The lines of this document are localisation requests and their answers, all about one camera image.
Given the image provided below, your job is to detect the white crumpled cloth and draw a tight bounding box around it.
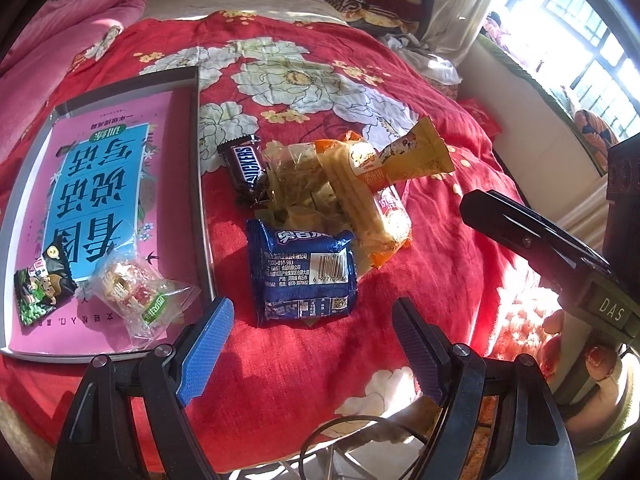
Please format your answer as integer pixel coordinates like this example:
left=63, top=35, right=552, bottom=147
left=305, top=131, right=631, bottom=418
left=379, top=34, right=462, bottom=87

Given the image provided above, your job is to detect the orange patterned cushion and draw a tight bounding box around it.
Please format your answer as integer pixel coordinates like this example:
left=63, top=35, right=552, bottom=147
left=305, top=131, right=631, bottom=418
left=574, top=109, right=619, bottom=149

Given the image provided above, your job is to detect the black and green snack packet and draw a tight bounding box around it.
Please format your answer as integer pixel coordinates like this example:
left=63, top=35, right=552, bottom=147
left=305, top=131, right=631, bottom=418
left=14, top=240, right=79, bottom=329

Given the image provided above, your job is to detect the dark brown chocolate bar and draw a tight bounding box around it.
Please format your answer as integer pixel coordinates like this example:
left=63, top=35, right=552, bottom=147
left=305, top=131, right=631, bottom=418
left=217, top=135, right=269, bottom=207

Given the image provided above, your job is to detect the blue cookie packet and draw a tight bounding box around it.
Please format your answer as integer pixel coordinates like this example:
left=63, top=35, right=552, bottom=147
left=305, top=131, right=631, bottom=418
left=245, top=217, right=360, bottom=329

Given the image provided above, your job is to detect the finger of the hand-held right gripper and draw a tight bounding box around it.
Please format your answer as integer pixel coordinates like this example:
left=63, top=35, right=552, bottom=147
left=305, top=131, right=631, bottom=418
left=460, top=191, right=608, bottom=306
left=487, top=189, right=611, bottom=272

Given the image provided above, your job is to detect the pink and blue book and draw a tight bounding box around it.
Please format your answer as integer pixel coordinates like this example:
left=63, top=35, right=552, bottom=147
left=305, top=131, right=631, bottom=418
left=7, top=91, right=173, bottom=356

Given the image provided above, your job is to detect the grey upholstered bed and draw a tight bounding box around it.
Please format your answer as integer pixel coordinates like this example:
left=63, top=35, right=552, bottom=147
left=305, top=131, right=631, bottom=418
left=142, top=0, right=353, bottom=28

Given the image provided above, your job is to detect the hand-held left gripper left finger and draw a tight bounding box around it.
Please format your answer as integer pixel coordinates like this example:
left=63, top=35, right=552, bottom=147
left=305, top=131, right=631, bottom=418
left=50, top=297, right=236, bottom=480

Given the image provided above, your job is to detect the cream curtain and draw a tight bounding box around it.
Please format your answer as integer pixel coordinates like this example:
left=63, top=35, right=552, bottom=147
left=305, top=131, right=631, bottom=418
left=424, top=0, right=507, bottom=70

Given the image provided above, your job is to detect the barred window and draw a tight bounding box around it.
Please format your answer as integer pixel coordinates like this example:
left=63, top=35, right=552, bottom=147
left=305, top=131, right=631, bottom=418
left=492, top=0, right=640, bottom=142

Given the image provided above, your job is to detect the person's right hand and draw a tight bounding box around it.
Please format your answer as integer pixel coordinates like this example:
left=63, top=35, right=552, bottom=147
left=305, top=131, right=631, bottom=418
left=542, top=309, right=628, bottom=433

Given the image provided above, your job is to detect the clear packet with greenish snack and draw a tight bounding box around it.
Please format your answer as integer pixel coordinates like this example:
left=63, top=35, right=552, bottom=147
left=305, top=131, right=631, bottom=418
left=262, top=141, right=347, bottom=222

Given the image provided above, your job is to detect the black cable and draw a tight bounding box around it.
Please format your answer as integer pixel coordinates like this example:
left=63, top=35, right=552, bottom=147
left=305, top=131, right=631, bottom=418
left=300, top=417, right=432, bottom=480

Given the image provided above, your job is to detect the pink quilt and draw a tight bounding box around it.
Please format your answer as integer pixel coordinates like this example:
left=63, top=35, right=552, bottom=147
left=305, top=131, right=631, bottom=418
left=0, top=0, right=149, bottom=161

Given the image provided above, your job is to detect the red paper packet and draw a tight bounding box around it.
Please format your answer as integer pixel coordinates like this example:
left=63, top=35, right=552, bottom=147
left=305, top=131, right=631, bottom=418
left=457, top=99, right=502, bottom=137

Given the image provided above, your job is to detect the clear packet with round cake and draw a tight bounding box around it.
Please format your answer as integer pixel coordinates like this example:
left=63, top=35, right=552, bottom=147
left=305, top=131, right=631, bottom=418
left=92, top=255, right=202, bottom=354

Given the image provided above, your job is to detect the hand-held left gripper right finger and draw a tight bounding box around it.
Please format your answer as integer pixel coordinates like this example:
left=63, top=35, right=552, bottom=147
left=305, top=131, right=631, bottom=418
left=392, top=297, right=578, bottom=480

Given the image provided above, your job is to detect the orange bread stick packet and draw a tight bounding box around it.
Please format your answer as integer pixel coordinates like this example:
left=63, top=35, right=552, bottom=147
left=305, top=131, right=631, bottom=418
left=315, top=132, right=414, bottom=269

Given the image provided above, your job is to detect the yellow orange cartoon snack packet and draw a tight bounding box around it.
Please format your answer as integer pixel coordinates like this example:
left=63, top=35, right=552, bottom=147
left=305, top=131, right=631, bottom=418
left=377, top=116, right=457, bottom=191

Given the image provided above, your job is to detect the green windowsill mat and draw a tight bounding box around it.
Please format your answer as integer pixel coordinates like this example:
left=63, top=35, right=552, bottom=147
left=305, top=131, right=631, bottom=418
left=475, top=34, right=610, bottom=177

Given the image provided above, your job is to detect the grey shallow cardboard box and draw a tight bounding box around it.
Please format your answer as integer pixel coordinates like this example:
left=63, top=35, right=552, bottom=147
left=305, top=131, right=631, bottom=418
left=0, top=65, right=217, bottom=363

